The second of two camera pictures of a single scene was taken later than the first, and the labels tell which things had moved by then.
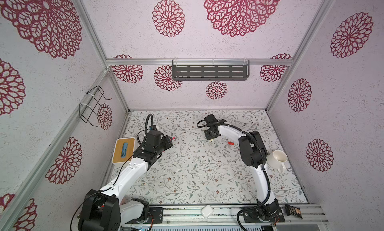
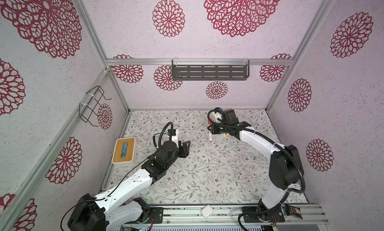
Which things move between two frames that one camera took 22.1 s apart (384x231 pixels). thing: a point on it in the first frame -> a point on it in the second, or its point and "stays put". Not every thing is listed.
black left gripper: x=168 y=142 -> x=183 y=149
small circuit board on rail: x=292 y=210 stays put
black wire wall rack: x=89 y=112 stays put
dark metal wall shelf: x=210 y=69 stays put
